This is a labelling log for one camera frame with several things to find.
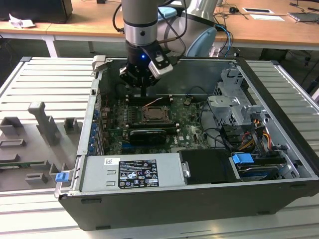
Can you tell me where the white paper sheet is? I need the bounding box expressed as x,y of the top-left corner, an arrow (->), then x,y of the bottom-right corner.
250,14 -> 286,22

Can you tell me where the grey case latch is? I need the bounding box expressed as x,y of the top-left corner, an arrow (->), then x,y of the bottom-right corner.
91,55 -> 108,73

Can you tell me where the black plastic shroud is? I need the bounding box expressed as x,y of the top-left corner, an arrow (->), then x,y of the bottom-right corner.
179,148 -> 241,185

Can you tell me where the grey parts rack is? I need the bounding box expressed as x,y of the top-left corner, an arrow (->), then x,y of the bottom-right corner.
0,101 -> 84,192

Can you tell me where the hard disk in blue carrier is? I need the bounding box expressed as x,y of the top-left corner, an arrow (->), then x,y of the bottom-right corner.
230,152 -> 281,180

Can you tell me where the blue case latch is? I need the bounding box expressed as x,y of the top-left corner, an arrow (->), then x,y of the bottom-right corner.
55,172 -> 68,184

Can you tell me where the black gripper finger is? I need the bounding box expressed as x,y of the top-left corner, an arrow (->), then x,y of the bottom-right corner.
144,74 -> 161,97
119,64 -> 145,97

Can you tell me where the wooden desk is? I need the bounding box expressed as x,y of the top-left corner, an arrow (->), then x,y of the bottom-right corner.
0,0 -> 319,58

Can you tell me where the crumpled white paper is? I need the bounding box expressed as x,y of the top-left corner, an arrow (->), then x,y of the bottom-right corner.
8,13 -> 35,28

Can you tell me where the desk cable grommet plate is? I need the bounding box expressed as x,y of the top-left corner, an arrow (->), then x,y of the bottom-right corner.
243,7 -> 275,14

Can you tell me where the grey tablet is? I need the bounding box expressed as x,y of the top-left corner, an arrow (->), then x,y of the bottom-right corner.
288,11 -> 319,24

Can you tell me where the black open PC case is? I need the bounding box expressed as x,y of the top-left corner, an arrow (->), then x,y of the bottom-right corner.
54,55 -> 319,231

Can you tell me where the yellow red wire bundle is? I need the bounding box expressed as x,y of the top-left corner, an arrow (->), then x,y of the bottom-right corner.
239,119 -> 273,150

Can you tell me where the blue cable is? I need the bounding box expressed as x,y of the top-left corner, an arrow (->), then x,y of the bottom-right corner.
217,23 -> 234,57

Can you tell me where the black computer box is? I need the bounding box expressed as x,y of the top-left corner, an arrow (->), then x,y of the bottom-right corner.
0,0 -> 73,23

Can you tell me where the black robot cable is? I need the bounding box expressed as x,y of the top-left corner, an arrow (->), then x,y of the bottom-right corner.
112,0 -> 190,59

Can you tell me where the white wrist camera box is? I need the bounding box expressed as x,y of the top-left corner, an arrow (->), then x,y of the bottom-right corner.
148,49 -> 174,79

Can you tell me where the green RAM stick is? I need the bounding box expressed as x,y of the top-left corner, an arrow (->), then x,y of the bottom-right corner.
0,161 -> 47,168

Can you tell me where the CPU socket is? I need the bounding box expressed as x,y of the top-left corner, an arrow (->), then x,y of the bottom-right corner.
138,104 -> 175,124

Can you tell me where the black graphics card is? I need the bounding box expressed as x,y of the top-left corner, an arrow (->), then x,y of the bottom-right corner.
129,128 -> 167,145

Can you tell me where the silver drive cage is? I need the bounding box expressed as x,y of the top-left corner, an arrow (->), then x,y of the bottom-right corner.
206,68 -> 271,130

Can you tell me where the green motherboard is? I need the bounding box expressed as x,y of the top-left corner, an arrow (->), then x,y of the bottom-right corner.
99,96 -> 212,154

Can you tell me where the silver power supply unit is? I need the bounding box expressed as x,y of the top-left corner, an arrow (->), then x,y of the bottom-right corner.
79,153 -> 186,192

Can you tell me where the metal socket cover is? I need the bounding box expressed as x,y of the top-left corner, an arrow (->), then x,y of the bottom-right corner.
142,106 -> 173,122

